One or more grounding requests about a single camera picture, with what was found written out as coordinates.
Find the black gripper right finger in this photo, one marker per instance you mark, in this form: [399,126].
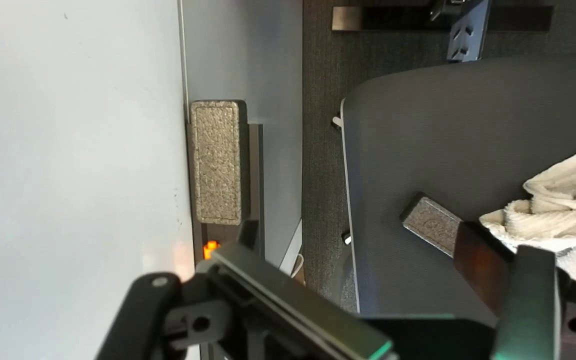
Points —
[528,307]

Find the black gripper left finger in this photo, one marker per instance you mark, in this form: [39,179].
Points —
[289,297]

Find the orange whiteboard marker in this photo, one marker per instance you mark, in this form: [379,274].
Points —
[210,249]

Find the grey felt tray eraser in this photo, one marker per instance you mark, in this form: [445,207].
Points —
[216,162]

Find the large white whiteboard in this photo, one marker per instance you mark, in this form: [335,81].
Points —
[68,132]

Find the white crumpled cloth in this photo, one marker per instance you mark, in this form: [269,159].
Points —
[561,207]

